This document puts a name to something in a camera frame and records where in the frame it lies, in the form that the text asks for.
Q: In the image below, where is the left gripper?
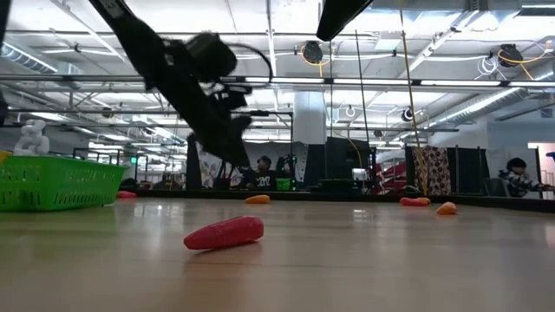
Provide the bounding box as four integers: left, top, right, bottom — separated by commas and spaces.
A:
166, 81, 252, 166

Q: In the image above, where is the white floral curtain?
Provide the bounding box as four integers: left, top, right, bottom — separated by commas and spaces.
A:
197, 142, 226, 188

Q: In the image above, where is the black partition panel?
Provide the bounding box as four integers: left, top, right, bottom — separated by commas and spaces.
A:
450, 146, 491, 196
186, 133, 203, 192

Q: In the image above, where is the person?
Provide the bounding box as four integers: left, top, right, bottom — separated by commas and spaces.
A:
497, 157, 555, 199
240, 154, 278, 192

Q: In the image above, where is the black metal railing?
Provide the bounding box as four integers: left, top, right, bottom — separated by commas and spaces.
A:
72, 146, 149, 181

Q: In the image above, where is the large black cabinet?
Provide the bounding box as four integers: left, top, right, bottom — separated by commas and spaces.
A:
303, 136, 376, 194

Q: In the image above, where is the red shelf unit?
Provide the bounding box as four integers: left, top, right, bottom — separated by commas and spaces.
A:
376, 162, 408, 194

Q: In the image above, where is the green plastic basket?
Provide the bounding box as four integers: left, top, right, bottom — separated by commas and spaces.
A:
0, 154, 127, 213

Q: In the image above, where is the brown patterned curtain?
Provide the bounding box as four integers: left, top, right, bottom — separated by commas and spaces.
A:
411, 145, 452, 196

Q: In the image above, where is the white twisted sculpture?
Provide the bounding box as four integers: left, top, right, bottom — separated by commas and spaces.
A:
12, 120, 51, 158

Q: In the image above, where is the black ceiling cord reel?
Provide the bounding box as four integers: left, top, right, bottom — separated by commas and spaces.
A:
497, 42, 525, 68
301, 40, 325, 66

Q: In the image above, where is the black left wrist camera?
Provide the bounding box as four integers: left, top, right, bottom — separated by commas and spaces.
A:
184, 32, 239, 84

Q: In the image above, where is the long black cable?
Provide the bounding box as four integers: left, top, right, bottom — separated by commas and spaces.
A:
354, 29, 376, 192

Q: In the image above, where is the long yellow cable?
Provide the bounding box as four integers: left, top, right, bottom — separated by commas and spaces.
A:
397, 0, 429, 197

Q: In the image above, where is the black aluminium table frame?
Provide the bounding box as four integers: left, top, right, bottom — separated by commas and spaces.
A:
129, 188, 555, 214

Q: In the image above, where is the long grey horizontal rail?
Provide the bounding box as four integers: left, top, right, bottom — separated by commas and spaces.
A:
0, 73, 555, 88

